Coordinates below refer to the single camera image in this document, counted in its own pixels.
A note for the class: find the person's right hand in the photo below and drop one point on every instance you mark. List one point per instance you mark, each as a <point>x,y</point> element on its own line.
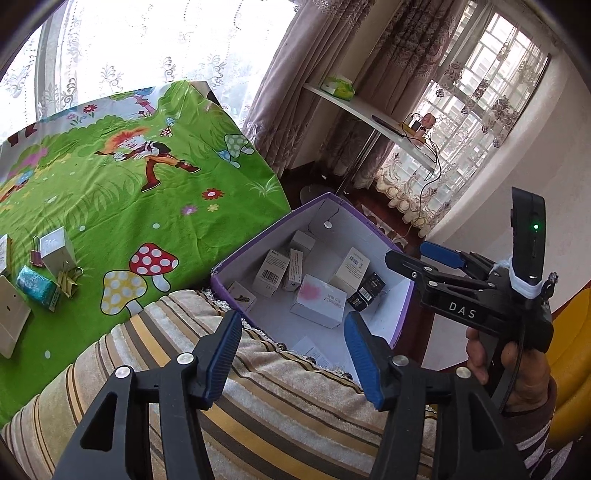
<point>531,383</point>

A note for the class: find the purple cardboard box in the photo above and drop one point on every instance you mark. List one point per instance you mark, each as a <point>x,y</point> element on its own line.
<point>277,233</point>

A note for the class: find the yellow plastic seat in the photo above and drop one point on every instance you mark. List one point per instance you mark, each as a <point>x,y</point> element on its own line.
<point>575,350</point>

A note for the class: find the green cartoon printed cloth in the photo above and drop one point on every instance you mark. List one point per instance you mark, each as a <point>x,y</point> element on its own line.
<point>115,207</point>

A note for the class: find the mauve curtain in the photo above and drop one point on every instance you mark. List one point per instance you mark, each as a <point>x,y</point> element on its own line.
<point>314,46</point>

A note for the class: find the small white labelled box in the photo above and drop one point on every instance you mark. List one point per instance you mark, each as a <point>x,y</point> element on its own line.
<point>303,241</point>

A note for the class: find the gold binder clip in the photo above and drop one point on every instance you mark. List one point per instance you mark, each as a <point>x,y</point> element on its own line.
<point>69,286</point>

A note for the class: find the person's right forearm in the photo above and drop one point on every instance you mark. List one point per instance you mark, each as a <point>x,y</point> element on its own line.
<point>540,443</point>

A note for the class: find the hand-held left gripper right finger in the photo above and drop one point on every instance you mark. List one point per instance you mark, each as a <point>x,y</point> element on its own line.
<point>364,364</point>

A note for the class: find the beige printed box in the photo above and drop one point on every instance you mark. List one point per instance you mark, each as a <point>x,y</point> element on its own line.
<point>351,270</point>

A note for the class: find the teal packet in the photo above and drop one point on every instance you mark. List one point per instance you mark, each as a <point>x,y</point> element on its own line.
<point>37,286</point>

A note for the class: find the white box with barcode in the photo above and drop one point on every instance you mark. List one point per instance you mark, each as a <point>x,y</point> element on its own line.
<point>271,272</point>

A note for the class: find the white wall shelf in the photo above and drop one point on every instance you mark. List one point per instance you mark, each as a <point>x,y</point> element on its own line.
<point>360,113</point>

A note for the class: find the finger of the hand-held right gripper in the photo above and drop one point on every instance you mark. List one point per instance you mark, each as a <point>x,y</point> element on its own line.
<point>441,253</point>
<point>411,267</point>

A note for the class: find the white lace curtain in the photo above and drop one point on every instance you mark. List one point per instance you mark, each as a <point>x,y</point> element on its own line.
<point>138,46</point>

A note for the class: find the cream yellow box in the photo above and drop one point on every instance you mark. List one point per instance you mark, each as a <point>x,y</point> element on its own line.
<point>11,314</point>

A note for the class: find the small pink figurine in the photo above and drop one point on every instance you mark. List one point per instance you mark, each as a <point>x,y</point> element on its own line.
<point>427,122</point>

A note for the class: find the green tissue pack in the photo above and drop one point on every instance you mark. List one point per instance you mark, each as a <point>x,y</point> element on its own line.
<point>339,87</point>

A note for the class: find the black remote control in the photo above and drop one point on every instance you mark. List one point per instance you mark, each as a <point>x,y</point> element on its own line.
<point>388,125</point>

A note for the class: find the sheer floral curtain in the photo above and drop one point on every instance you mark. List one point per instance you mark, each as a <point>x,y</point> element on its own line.
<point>498,101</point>

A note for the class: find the white cube box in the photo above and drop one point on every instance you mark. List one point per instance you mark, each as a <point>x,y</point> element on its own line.
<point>57,249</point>

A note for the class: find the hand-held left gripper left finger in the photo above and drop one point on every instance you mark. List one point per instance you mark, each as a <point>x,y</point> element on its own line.
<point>221,360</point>

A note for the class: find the white box with pink blotch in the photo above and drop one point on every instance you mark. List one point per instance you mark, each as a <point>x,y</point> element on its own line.
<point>318,302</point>

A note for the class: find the white box with grey text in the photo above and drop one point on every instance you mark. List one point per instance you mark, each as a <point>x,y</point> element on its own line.
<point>307,350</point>

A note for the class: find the dark green box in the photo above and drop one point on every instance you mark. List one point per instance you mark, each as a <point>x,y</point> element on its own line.
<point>367,290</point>

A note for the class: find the white printed box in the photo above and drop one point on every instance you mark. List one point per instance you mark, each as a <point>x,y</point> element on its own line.
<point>3,254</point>

